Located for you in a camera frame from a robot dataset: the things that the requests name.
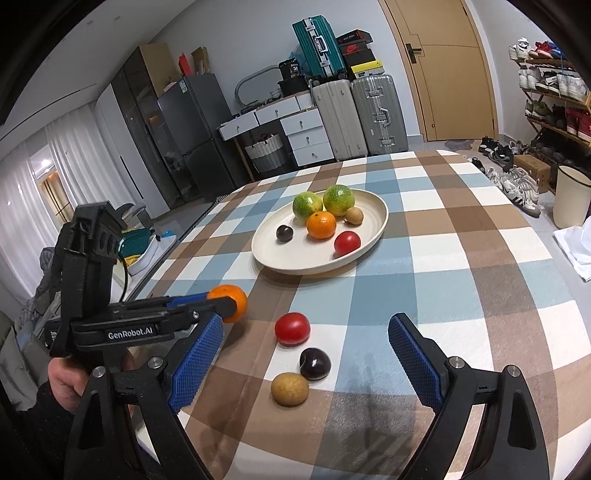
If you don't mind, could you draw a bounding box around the woven laundry basket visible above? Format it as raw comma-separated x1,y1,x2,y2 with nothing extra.
245,134,287,174

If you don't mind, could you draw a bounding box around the orange tangerine on plate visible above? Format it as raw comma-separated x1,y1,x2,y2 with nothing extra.
305,211,337,240

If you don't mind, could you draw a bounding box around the grey suitcase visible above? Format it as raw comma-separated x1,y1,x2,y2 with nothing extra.
351,74,409,155

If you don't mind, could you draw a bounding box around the yellow shoe box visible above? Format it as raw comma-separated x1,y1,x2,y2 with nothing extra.
351,60,385,79

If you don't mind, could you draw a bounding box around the white drawer desk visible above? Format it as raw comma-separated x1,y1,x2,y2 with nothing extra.
218,91,335,167

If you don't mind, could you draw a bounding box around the grey refrigerator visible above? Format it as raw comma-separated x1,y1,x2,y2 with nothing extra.
158,74,249,201

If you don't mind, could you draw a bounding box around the plaid tablecloth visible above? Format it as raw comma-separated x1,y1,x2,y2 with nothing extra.
142,150,590,479

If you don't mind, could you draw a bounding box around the teal suitcase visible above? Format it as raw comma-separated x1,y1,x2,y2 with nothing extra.
293,15,346,81

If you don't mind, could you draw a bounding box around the dark purple plum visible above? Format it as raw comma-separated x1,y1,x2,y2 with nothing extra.
276,225,294,243

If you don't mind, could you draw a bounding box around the white bucket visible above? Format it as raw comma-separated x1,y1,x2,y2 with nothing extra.
553,165,591,229

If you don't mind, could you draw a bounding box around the small brown kiwi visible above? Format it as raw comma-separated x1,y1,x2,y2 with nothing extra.
344,207,363,226

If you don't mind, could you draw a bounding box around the wooden door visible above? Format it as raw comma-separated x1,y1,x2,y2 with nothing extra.
381,1,498,141

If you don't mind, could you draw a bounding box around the cardboard box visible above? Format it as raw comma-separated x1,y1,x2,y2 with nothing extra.
514,154,551,193

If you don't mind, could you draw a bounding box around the white curtain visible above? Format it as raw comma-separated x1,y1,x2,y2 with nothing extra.
1,103,139,304

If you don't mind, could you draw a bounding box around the orange tangerine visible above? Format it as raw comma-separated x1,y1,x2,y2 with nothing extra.
206,284,249,324
305,211,337,240

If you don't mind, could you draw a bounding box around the red tomato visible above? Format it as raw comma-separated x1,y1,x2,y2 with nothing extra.
274,312,311,347
334,231,362,257

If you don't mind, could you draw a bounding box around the person left hand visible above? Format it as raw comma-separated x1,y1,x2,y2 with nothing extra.
48,358,89,413

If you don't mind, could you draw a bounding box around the cream round plate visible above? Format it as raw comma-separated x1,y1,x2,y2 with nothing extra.
252,189,390,276

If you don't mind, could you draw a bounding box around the green lime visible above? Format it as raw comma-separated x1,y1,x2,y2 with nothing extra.
322,184,356,217
291,191,324,221

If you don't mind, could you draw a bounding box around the beige suitcase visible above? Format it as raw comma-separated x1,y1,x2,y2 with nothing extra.
311,80,368,161

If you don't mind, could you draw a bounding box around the wooden shoe rack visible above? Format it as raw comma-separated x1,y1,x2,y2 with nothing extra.
508,37,590,153

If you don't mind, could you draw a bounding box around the green lime right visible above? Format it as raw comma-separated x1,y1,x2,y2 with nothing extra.
322,184,356,217

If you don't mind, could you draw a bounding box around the red tomato on table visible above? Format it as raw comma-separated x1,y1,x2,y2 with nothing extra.
274,312,311,347

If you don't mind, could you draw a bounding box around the green lime left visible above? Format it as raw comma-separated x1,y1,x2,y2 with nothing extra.
291,191,324,221

